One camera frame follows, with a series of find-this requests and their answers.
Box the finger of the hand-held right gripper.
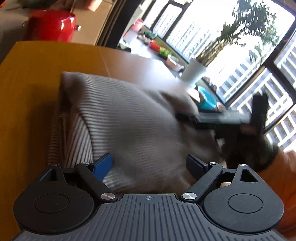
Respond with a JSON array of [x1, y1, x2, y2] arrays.
[[175, 112, 201, 128]]

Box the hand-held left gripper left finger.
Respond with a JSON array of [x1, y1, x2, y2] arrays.
[[39, 153, 117, 202]]

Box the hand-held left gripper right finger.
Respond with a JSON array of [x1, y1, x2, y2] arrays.
[[181, 154, 258, 202]]

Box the grey striped garment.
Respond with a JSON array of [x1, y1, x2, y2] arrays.
[[47, 71, 226, 194]]

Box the person's right hand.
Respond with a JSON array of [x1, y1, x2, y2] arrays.
[[240, 124, 262, 135]]

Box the blue basin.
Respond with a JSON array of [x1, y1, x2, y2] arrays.
[[198, 86, 219, 110]]

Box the white plant pot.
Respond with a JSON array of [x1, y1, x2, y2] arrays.
[[182, 57, 207, 87]]

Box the green leafy vegetables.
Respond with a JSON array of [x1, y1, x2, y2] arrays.
[[141, 30, 158, 39]]

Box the tall bamboo plant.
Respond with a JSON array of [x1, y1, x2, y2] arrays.
[[196, 0, 280, 67]]

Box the pink basin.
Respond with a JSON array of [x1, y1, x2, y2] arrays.
[[132, 19, 145, 32]]

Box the brown curtain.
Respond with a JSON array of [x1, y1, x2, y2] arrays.
[[96, 0, 130, 47]]

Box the beige box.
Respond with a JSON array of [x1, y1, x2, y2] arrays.
[[70, 0, 118, 45]]

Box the red pot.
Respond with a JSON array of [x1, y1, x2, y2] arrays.
[[23, 9, 82, 42]]

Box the black window frame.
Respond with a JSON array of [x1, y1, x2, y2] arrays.
[[120, 0, 296, 149]]

